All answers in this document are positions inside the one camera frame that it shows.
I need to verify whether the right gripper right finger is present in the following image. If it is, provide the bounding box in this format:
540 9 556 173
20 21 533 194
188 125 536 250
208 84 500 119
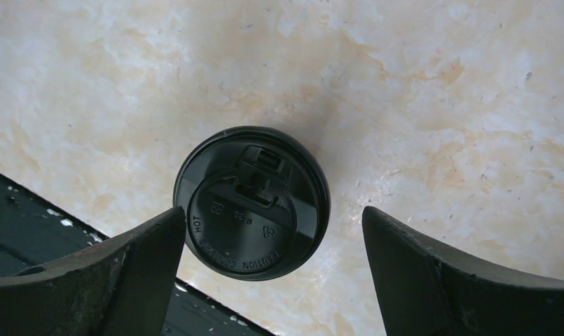
362 206 564 335

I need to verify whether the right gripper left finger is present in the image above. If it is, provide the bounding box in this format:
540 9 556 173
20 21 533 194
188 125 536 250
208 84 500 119
0 206 186 335

